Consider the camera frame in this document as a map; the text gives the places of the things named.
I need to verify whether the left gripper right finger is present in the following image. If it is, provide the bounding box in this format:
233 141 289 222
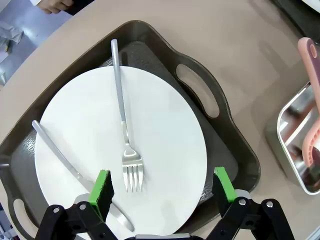
204 166 296 240

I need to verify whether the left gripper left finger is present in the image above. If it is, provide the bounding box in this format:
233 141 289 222
34 169 118 240

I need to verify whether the person right hand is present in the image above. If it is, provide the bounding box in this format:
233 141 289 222
37 0 75 15

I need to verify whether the silver table knife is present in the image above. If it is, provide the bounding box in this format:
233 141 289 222
31 119 136 232

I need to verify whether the white round plate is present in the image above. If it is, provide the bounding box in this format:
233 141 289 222
34 65 208 237

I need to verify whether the rectangular steel container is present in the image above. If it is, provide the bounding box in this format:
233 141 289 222
264 81 320 196

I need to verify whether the silver fork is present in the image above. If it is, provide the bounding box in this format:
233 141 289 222
110 38 145 193

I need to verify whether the pink lint roller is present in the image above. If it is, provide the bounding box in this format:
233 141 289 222
297 36 320 176

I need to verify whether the dark brown serving tray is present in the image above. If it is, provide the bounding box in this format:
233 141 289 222
0 19 262 240

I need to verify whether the crumpled grey plastic bag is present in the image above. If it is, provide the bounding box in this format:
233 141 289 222
0 21 25 55

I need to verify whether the black flat tray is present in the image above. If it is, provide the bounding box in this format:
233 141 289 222
271 0 320 45

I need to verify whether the person in white shirt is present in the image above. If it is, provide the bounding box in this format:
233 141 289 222
26 0 85 17

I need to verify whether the white dish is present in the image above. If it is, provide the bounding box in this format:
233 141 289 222
301 0 320 12

